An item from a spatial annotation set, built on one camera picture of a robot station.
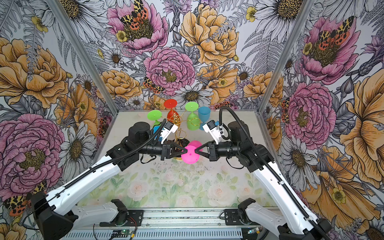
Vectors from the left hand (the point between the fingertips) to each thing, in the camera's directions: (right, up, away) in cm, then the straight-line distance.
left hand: (185, 156), depth 62 cm
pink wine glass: (+2, 0, -1) cm, 3 cm away
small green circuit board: (-31, -38, +9) cm, 50 cm away
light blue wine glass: (+9, +18, +36) cm, 42 cm away
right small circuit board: (+31, -37, +9) cm, 49 cm away
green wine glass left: (-17, +18, +16) cm, 29 cm away
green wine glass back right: (+3, +14, +25) cm, 29 cm away
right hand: (+5, 0, -1) cm, 5 cm away
